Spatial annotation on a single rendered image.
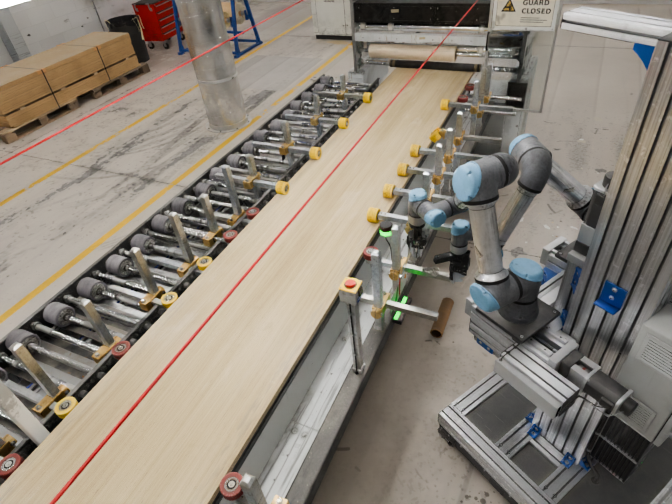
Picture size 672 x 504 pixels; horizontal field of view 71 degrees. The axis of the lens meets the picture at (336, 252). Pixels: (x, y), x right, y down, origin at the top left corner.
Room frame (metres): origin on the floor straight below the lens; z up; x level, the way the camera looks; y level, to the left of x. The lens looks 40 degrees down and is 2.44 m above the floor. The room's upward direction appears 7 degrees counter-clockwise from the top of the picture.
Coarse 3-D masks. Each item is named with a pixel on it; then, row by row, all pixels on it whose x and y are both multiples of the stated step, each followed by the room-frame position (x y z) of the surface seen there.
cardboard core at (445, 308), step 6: (444, 300) 2.19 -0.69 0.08; (450, 300) 2.19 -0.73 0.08; (444, 306) 2.13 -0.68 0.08; (450, 306) 2.14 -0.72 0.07; (438, 312) 2.10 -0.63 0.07; (444, 312) 2.08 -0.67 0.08; (450, 312) 2.11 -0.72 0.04; (438, 318) 2.04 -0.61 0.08; (444, 318) 2.04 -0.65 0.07; (438, 324) 1.99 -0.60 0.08; (444, 324) 2.00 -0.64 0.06; (432, 330) 1.96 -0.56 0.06; (438, 330) 1.94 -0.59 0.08; (438, 336) 1.94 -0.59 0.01
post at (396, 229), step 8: (392, 232) 1.70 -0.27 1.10; (400, 232) 1.72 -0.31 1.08; (392, 240) 1.70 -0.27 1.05; (400, 240) 1.72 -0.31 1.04; (392, 248) 1.70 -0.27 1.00; (400, 248) 1.71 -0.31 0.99; (392, 256) 1.70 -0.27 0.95; (400, 256) 1.71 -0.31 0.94; (392, 264) 1.70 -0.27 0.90; (400, 264) 1.71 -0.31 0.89; (392, 280) 1.70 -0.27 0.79; (392, 288) 1.70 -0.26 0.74
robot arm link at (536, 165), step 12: (528, 156) 1.51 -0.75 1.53; (540, 156) 1.48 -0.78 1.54; (528, 168) 1.47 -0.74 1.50; (540, 168) 1.45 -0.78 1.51; (528, 180) 1.45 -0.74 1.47; (540, 180) 1.43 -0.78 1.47; (516, 192) 1.47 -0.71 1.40; (528, 192) 1.43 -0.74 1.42; (540, 192) 1.44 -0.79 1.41; (516, 204) 1.45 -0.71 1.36; (528, 204) 1.44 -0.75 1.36; (504, 216) 1.46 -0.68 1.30; (516, 216) 1.44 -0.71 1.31; (504, 228) 1.45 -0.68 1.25; (504, 240) 1.44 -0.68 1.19
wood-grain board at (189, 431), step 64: (384, 128) 3.19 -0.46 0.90; (320, 192) 2.43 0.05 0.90; (256, 256) 1.89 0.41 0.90; (320, 256) 1.83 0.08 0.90; (192, 320) 1.49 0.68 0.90; (256, 320) 1.44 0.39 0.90; (320, 320) 1.40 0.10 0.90; (128, 384) 1.18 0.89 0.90; (192, 384) 1.14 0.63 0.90; (256, 384) 1.11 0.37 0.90; (64, 448) 0.93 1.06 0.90; (128, 448) 0.90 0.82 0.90; (192, 448) 0.87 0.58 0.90
